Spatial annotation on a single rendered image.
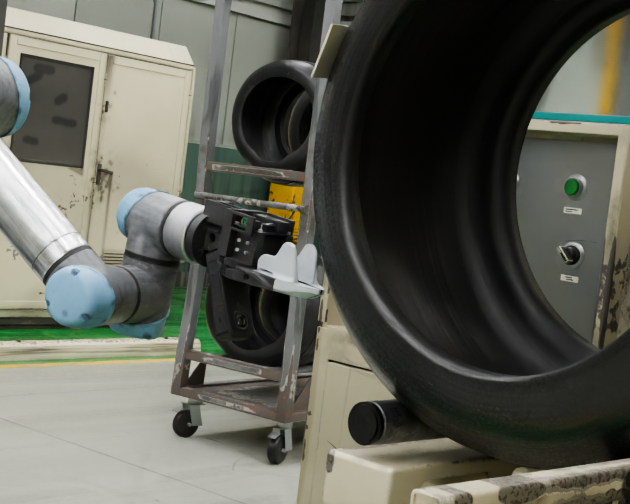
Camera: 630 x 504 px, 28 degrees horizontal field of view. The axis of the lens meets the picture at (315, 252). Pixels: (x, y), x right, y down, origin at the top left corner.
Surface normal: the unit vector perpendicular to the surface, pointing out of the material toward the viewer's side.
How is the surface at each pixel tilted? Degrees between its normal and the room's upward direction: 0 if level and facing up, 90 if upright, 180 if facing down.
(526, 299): 82
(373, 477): 90
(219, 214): 90
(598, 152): 90
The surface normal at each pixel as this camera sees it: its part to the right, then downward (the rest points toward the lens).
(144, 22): 0.76, 0.13
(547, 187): -0.69, -0.04
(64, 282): -0.37, 0.00
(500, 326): 0.07, -0.57
